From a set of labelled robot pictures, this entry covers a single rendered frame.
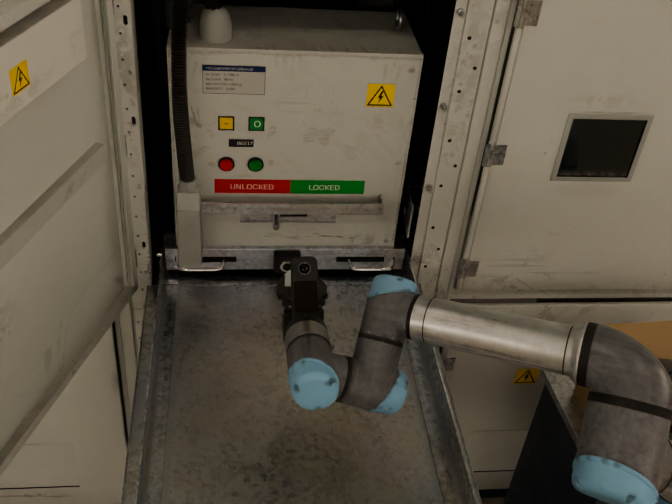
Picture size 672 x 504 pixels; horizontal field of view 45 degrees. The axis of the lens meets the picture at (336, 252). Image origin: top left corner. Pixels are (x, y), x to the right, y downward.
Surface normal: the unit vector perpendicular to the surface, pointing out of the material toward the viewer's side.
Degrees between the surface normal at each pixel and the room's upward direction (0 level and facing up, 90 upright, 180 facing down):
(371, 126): 90
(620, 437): 45
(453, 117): 90
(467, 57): 90
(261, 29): 0
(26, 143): 90
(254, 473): 0
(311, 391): 80
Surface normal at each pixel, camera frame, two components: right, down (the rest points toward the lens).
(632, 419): -0.22, -0.21
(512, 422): 0.10, 0.62
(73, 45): 0.96, 0.22
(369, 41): 0.08, -0.79
